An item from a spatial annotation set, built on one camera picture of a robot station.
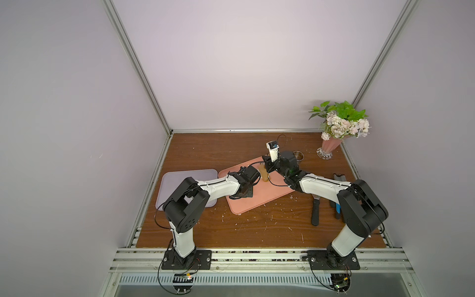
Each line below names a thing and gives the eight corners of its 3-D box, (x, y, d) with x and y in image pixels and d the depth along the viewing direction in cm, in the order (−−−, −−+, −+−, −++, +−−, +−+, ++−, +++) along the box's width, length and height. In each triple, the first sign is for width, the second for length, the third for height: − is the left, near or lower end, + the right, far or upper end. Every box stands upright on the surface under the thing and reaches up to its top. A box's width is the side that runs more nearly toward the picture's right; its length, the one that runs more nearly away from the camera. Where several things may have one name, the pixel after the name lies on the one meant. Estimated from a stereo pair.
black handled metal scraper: (311, 225, 84) (313, 223, 82) (312, 196, 93) (313, 194, 92) (319, 227, 84) (321, 225, 82) (319, 197, 93) (320, 195, 91)
